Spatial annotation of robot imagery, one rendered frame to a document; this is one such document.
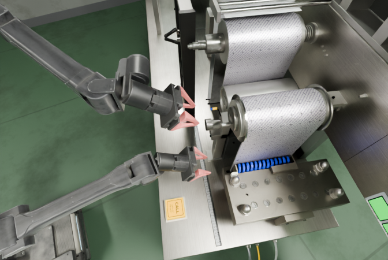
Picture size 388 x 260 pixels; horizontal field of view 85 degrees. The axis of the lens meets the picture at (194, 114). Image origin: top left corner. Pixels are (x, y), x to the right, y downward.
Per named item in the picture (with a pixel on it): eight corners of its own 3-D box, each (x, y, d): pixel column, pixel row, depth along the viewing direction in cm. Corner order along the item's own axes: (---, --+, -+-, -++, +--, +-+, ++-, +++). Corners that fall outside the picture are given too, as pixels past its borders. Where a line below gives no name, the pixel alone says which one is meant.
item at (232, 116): (236, 119, 59) (233, 136, 64) (243, 118, 59) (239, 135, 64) (228, 101, 64) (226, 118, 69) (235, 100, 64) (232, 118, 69)
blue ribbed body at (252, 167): (234, 166, 81) (236, 162, 78) (287, 157, 83) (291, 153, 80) (237, 174, 79) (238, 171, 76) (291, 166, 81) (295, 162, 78)
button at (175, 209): (165, 201, 84) (164, 200, 82) (183, 198, 84) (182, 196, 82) (167, 221, 80) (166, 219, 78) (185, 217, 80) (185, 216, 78)
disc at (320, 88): (294, 106, 77) (311, 74, 65) (295, 106, 77) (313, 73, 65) (316, 140, 67) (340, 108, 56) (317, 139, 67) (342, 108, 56)
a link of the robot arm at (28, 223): (-6, 262, 52) (-11, 216, 55) (14, 255, 57) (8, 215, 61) (156, 180, 58) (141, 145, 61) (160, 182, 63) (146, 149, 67)
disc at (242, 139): (228, 115, 74) (233, 84, 63) (229, 115, 74) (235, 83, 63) (241, 151, 65) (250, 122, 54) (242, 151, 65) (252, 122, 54)
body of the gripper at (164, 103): (167, 130, 52) (140, 123, 48) (163, 98, 58) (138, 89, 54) (182, 117, 49) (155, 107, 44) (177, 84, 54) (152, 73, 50)
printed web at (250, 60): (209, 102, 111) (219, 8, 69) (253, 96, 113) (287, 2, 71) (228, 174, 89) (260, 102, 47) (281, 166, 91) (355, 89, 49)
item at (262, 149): (232, 163, 79) (242, 140, 64) (291, 153, 82) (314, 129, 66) (232, 164, 79) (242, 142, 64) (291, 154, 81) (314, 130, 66)
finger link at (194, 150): (204, 174, 77) (182, 173, 72) (200, 156, 81) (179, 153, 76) (215, 166, 73) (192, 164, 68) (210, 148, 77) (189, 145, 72)
